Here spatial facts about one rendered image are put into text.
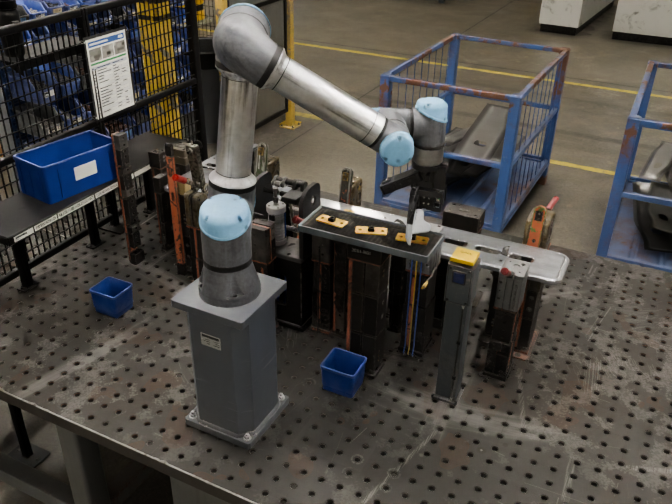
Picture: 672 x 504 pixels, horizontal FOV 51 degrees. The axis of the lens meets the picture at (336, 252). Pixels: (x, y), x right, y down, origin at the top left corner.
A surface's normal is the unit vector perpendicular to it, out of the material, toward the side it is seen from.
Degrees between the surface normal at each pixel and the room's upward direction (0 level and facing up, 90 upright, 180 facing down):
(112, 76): 90
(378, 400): 0
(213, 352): 90
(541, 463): 0
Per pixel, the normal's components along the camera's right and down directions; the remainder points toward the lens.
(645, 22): -0.44, 0.44
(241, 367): 0.31, 0.48
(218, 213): 0.03, -0.79
